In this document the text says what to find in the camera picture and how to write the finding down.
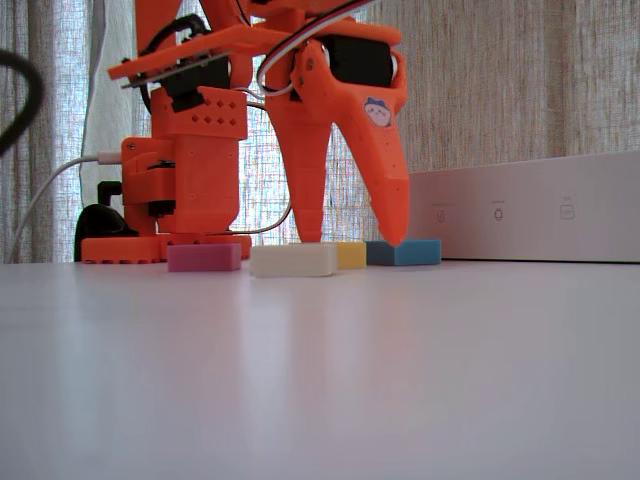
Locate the orange gripper with servo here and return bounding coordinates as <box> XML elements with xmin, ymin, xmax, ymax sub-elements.
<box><xmin>263</xmin><ymin>18</ymin><xmax>412</xmax><ymax>248</ymax></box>

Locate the yellow cuboid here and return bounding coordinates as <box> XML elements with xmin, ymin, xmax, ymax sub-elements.
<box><xmin>337</xmin><ymin>241</ymin><xmax>368</xmax><ymax>270</ymax></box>

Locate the blue cuboid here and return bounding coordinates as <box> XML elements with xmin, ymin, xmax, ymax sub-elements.
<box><xmin>365</xmin><ymin>238</ymin><xmax>443</xmax><ymax>267</ymax></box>

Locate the pink cuboid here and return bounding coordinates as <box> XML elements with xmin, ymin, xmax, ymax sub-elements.
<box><xmin>166</xmin><ymin>242</ymin><xmax>243</xmax><ymax>273</ymax></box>

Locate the white cardboard bin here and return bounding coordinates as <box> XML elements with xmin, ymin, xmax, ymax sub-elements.
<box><xmin>408</xmin><ymin>150</ymin><xmax>640</xmax><ymax>264</ymax></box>

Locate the black table clamp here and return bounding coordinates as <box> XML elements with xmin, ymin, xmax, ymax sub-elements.
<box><xmin>73</xmin><ymin>179</ymin><xmax>140</xmax><ymax>264</ymax></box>

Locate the wrist camera on orange mount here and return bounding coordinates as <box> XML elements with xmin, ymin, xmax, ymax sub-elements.
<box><xmin>107</xmin><ymin>22</ymin><xmax>281</xmax><ymax>91</ymax></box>

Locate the white fabric panel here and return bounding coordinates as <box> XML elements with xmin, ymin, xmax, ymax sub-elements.
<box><xmin>79</xmin><ymin>0</ymin><xmax>151</xmax><ymax>236</ymax></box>

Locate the white servo ribbon cable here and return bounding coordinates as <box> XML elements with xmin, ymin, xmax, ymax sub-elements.
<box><xmin>257</xmin><ymin>0</ymin><xmax>374</xmax><ymax>96</ymax></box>

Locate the white usb cable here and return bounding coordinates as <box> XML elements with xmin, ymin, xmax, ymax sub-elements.
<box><xmin>9</xmin><ymin>151</ymin><xmax>124</xmax><ymax>264</ymax></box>

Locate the beige woven curtain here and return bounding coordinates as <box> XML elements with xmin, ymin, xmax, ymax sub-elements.
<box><xmin>0</xmin><ymin>0</ymin><xmax>640</xmax><ymax>264</ymax></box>

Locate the white cuboid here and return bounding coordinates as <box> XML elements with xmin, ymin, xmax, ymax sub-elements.
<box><xmin>249</xmin><ymin>243</ymin><xmax>339</xmax><ymax>279</ymax></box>

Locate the thin dark cable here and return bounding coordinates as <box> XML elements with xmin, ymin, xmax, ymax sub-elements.
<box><xmin>227</xmin><ymin>99</ymin><xmax>296</xmax><ymax>236</ymax></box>

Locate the thick black cable loop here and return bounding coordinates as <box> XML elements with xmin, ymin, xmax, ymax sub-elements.
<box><xmin>0</xmin><ymin>48</ymin><xmax>46</xmax><ymax>157</ymax></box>

